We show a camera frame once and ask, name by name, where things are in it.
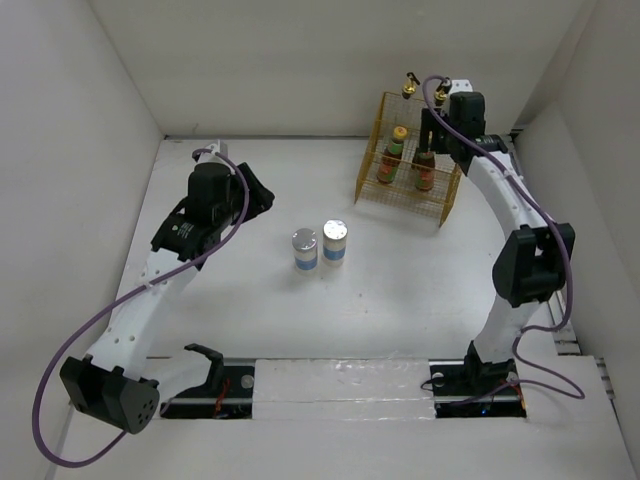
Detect sauce bottle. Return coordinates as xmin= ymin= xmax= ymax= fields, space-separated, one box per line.
xmin=376 ymin=125 xmax=409 ymax=185
xmin=412 ymin=150 xmax=436 ymax=192

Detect dark soy bottle gold spout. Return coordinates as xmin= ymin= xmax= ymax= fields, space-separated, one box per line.
xmin=433 ymin=80 xmax=451 ymax=109

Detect clear oil bottle gold spout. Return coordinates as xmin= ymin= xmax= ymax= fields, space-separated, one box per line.
xmin=401 ymin=72 xmax=421 ymax=100

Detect silver-lid shaker jar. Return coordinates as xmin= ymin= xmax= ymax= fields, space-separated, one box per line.
xmin=292 ymin=228 xmax=318 ymax=274
xmin=322 ymin=219 xmax=348 ymax=267

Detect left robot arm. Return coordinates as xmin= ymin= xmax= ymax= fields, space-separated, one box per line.
xmin=60 ymin=162 xmax=275 ymax=434

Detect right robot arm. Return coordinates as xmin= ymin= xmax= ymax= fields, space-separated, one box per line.
xmin=420 ymin=88 xmax=575 ymax=405

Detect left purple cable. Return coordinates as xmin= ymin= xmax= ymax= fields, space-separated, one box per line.
xmin=32 ymin=147 xmax=251 ymax=469

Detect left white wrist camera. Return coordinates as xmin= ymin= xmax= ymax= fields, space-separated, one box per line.
xmin=191 ymin=140 xmax=228 ymax=164

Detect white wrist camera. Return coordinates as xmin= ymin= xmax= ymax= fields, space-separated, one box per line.
xmin=447 ymin=79 xmax=474 ymax=95
xmin=191 ymin=140 xmax=228 ymax=164

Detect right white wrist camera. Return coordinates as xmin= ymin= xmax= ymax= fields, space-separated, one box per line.
xmin=447 ymin=79 xmax=474 ymax=95

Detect yellow wire rack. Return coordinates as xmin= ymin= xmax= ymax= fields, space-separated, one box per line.
xmin=354 ymin=92 xmax=461 ymax=224

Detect aluminium side rail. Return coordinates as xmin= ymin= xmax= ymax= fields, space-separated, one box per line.
xmin=501 ymin=128 xmax=582 ymax=356

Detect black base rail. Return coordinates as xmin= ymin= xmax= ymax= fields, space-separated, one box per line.
xmin=155 ymin=358 xmax=526 ymax=421

